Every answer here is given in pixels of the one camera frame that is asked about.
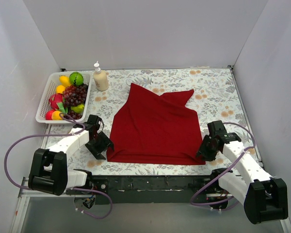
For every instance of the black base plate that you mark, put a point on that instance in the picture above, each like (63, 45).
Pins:
(148, 189)

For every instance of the pink toy dragon fruit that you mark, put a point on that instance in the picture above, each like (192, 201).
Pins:
(56, 101)

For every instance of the red t-shirt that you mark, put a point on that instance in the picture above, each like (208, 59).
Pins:
(156, 129)

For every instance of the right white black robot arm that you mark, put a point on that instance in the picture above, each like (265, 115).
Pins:
(263, 197)

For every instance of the yellow toy mango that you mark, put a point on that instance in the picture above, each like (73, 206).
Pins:
(64, 80)

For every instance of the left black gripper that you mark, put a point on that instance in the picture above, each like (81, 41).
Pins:
(100, 145)

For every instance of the green toy apple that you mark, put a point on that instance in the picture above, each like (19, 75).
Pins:
(76, 78)

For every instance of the cream lotion pump bottle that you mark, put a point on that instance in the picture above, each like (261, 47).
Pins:
(100, 78)

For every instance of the round patterned brooch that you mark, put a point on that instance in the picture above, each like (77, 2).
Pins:
(128, 82)

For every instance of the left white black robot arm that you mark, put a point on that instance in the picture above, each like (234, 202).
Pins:
(49, 171)

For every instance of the dark purple toy grapes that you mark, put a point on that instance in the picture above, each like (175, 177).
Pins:
(73, 115)

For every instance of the red yellow toy peach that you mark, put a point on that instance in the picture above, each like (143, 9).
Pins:
(53, 115)

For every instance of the green toy pear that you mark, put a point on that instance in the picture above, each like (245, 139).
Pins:
(78, 109)

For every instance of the orange toy fruit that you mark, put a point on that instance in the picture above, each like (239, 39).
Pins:
(60, 89)

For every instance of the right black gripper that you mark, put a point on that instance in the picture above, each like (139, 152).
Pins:
(206, 148)

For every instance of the white plastic fruit basket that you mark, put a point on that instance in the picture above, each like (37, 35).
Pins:
(50, 89)

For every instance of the aluminium frame rail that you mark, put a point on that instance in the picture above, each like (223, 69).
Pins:
(38, 212)

